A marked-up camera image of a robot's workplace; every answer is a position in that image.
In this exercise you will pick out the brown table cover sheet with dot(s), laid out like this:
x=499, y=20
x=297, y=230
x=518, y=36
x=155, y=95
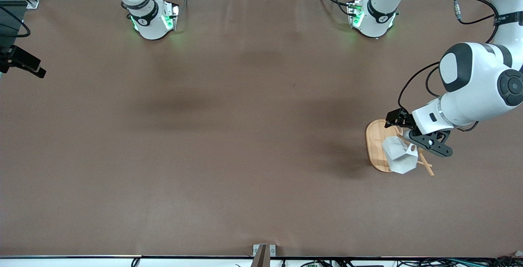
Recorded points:
x=229, y=169

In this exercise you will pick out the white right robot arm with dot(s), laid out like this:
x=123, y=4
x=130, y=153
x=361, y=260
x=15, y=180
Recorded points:
x=147, y=25

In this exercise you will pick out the white angular cup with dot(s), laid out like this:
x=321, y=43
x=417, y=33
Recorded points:
x=400, y=160

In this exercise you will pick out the grey metal bracket with post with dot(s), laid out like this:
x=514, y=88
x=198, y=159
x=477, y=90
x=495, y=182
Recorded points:
x=263, y=252

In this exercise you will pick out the white table edge rail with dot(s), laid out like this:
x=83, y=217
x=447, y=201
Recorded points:
x=81, y=263

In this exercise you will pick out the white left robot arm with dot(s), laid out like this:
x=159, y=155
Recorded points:
x=478, y=83

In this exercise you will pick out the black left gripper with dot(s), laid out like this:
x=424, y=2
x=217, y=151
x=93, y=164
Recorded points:
x=403, y=119

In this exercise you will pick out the wooden cup rack with pegs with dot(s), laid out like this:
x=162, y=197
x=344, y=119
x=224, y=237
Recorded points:
x=374, y=144

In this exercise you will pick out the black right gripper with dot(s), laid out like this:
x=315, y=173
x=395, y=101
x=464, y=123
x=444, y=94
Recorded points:
x=16, y=59

